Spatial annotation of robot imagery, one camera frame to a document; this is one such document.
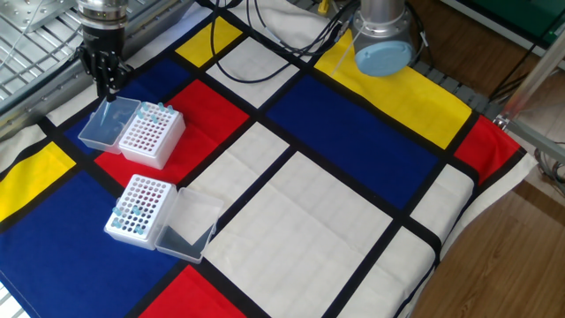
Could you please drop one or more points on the silver wrist coupling flange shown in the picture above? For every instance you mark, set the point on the silver wrist coupling flange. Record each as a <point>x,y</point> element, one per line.
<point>102,11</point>

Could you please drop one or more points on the white pipette tip box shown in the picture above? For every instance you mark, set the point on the white pipette tip box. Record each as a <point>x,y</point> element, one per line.
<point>132,238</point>
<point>152,154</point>

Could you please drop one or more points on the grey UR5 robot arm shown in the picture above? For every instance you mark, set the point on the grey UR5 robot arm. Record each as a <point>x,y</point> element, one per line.
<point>384,40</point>

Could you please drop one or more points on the Mondrian pattern colour-block tablecloth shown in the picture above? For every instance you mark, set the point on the Mondrian pattern colour-block tablecloth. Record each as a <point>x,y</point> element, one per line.
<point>344,132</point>

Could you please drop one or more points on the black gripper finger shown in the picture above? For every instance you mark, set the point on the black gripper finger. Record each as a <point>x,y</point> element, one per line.
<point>95,70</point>
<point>118,73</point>

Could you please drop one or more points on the aluminium frame post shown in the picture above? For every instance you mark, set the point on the aluminium frame post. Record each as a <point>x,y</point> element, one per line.
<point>534,75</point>

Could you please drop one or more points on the aluminium frame beam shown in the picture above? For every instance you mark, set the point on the aluminium frame beam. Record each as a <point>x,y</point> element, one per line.
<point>538,141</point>

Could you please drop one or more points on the yellow plastic clip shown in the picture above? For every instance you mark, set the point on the yellow plastic clip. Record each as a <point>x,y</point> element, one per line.
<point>323,6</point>

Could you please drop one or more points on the blue pipette tip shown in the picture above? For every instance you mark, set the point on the blue pipette tip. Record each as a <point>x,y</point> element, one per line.
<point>136,210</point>
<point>161,106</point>
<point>117,210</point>
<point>139,229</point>
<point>104,111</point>
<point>145,106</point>
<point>140,114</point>
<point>154,118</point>
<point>116,222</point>
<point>171,109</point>

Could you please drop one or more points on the perforated metal plate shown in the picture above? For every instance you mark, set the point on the perforated metal plate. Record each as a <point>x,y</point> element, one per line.
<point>26,13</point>

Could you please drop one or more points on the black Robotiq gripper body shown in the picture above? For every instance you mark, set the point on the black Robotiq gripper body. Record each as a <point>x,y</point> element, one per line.
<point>103,40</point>

